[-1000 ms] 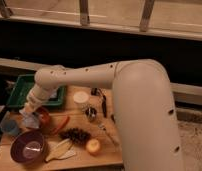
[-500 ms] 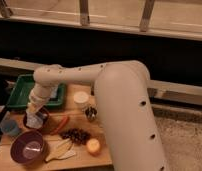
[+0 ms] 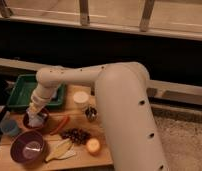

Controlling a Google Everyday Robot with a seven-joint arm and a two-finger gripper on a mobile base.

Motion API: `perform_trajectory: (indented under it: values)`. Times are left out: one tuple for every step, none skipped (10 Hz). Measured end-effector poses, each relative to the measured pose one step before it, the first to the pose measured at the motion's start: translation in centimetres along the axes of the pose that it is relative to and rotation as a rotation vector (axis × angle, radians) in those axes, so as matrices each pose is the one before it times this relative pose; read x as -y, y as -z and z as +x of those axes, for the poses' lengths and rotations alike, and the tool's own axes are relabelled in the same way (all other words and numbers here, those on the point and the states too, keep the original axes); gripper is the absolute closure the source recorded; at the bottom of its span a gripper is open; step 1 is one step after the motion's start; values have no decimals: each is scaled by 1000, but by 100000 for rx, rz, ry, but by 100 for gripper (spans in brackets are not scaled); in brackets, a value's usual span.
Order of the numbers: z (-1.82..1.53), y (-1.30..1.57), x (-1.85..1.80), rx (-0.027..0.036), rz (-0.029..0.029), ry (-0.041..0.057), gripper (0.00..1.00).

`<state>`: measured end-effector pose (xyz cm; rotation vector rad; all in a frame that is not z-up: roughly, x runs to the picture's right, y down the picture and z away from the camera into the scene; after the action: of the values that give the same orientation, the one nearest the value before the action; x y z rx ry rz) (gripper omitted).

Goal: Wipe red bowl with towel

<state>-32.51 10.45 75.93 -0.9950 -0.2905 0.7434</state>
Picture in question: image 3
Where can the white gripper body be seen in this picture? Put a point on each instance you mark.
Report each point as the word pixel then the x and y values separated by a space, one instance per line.
pixel 33 110

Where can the white towel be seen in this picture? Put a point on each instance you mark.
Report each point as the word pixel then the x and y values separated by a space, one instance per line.
pixel 35 121

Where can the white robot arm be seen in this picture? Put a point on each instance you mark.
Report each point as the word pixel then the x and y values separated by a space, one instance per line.
pixel 123 105

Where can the red bowl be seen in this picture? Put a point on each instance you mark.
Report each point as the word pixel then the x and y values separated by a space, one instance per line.
pixel 44 114

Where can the purple bowl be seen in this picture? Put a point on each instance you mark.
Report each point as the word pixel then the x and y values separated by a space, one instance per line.
pixel 27 147

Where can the green plastic tray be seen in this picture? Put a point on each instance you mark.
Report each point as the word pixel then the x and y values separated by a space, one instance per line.
pixel 21 94

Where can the blue cup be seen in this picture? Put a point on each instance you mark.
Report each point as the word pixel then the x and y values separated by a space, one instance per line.
pixel 10 127

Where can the clear plastic cup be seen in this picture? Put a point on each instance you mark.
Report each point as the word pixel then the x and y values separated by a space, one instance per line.
pixel 81 98

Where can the dark grape bunch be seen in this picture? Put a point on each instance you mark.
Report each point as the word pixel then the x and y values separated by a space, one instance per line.
pixel 76 135

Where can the small metal cup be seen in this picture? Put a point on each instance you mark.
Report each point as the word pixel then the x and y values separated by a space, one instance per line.
pixel 91 114

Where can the yellow apple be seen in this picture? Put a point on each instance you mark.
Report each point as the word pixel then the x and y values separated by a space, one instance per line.
pixel 93 146

